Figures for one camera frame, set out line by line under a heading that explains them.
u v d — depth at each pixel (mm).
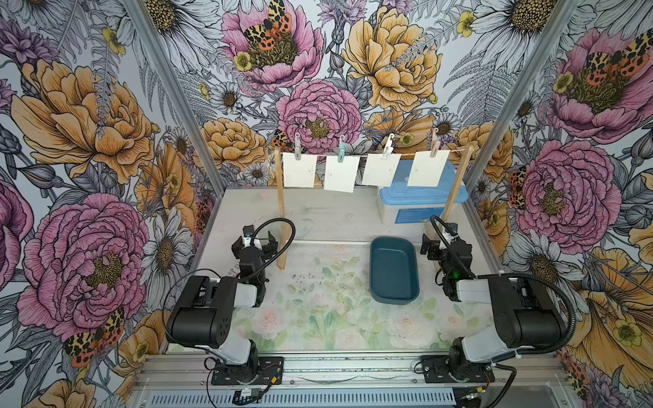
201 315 453
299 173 757
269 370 735
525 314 457
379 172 761
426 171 756
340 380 745
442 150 683
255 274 677
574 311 426
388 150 680
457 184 767
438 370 739
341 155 685
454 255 676
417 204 949
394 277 943
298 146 677
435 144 669
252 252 774
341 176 758
